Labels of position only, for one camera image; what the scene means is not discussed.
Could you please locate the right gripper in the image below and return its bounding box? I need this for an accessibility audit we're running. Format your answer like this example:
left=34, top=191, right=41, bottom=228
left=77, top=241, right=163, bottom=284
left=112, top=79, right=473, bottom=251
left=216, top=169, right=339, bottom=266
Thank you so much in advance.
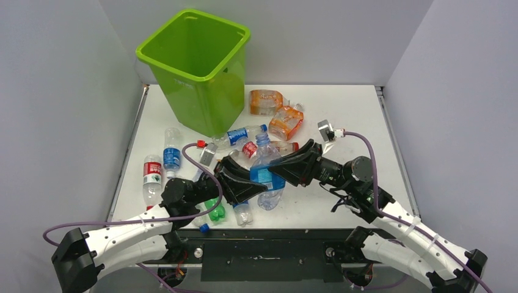
left=268, top=139, right=357, bottom=192

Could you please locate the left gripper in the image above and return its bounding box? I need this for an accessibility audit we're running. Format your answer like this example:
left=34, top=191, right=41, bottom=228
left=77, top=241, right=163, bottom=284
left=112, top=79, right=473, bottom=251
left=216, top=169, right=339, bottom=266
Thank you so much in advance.
left=189, top=156, right=268, bottom=206

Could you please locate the red label clear bottle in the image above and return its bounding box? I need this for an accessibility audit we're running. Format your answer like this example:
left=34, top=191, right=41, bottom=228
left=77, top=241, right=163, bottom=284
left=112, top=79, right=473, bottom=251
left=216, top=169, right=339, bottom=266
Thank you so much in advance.
left=241, top=141, right=258, bottom=159

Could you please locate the crushed orange label bottle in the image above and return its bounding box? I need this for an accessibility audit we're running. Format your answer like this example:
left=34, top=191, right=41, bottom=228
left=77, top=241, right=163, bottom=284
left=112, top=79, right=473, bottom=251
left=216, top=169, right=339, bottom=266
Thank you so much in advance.
left=268, top=103, right=304, bottom=141

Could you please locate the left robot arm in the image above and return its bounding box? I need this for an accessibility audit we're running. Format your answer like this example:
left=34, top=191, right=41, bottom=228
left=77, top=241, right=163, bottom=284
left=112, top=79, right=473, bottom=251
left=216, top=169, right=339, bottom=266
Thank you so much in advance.
left=51, top=156, right=267, bottom=292

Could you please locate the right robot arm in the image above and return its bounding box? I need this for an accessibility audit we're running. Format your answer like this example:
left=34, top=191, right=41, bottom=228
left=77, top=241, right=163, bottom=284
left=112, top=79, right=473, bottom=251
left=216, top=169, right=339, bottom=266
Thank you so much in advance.
left=270, top=140, right=487, bottom=292

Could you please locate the green plastic bin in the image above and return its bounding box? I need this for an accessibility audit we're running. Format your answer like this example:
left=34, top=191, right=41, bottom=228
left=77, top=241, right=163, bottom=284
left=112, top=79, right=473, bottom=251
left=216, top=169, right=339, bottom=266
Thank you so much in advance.
left=135, top=9, right=250, bottom=137

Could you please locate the red cap tea bottle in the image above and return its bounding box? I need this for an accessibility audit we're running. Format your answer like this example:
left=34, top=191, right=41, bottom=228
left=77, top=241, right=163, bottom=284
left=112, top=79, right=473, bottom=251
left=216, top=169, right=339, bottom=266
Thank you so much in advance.
left=270, top=141, right=299, bottom=156

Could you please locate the Pepsi bottle blue label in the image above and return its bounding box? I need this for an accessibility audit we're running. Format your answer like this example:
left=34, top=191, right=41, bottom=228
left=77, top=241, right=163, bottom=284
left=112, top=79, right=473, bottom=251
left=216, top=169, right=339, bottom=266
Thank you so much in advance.
left=233, top=201, right=254, bottom=226

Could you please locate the green plastic bottle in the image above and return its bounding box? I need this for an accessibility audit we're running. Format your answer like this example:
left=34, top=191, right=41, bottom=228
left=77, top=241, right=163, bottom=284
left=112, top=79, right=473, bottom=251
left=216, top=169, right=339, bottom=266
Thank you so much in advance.
left=204, top=198, right=226, bottom=222

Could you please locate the Pepsi bottle blue cap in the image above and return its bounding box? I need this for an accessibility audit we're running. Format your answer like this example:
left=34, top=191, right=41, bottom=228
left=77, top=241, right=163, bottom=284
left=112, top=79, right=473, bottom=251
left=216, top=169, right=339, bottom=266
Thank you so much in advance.
left=192, top=215, right=210, bottom=234

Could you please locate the blue label clear bottle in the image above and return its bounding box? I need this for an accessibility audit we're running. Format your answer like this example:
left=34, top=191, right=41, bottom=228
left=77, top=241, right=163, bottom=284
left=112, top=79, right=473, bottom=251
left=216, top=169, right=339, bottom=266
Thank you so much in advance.
left=162, top=128, right=182, bottom=179

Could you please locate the large orange label bottle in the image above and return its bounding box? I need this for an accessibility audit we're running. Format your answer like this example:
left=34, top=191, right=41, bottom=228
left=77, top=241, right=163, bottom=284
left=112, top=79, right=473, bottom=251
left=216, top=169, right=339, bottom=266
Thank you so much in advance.
left=249, top=89, right=290, bottom=116

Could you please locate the red label Nongfu bottle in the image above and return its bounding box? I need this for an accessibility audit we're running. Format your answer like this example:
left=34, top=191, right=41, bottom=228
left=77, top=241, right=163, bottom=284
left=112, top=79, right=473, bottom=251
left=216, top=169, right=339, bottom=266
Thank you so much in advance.
left=142, top=154, right=162, bottom=210

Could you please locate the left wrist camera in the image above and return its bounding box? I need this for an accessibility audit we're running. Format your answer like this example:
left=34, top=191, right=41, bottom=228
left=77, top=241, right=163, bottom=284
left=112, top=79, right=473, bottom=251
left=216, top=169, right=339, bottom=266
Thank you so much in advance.
left=199, top=142, right=218, bottom=167

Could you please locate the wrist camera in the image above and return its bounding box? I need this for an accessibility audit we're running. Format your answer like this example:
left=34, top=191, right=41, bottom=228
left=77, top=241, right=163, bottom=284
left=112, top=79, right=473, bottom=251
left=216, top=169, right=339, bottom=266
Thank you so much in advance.
left=317, top=120, right=346, bottom=154
left=199, top=142, right=218, bottom=167

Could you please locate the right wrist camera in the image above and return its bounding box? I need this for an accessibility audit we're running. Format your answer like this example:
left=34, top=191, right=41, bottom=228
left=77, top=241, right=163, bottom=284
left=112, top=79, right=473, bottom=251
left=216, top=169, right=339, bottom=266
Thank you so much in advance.
left=317, top=120, right=346, bottom=154

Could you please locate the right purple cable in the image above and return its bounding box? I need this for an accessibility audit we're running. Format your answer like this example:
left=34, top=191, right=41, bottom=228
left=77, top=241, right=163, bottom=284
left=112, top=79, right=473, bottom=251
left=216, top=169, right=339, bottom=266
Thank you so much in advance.
left=344, top=131, right=495, bottom=293

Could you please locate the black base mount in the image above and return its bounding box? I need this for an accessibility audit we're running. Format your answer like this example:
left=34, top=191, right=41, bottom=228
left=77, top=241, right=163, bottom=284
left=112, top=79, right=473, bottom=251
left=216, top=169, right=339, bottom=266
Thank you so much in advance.
left=145, top=228, right=368, bottom=283

